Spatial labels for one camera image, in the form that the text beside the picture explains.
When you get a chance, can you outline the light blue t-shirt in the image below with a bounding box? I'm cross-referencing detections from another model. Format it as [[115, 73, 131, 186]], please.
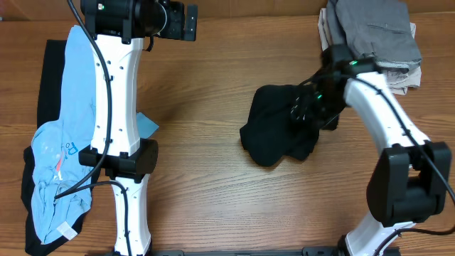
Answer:
[[31, 24, 160, 245]]

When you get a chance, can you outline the beige folded garment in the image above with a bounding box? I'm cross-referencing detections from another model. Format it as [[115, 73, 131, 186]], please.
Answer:
[[318, 8, 422, 95]]

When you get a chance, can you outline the black garment under pile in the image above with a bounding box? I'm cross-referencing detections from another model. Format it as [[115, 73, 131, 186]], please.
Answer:
[[21, 40, 91, 255]]

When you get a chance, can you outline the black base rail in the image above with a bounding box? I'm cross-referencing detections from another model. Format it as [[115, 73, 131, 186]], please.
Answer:
[[150, 247, 344, 256]]

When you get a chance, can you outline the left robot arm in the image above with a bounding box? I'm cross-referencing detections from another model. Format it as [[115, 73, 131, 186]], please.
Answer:
[[79, 0, 198, 255]]

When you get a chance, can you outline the black t-shirt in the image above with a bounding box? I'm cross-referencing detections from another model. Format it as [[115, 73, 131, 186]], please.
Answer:
[[240, 85, 320, 167]]

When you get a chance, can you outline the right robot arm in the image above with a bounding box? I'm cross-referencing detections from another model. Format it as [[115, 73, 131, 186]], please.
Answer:
[[290, 44, 454, 256]]

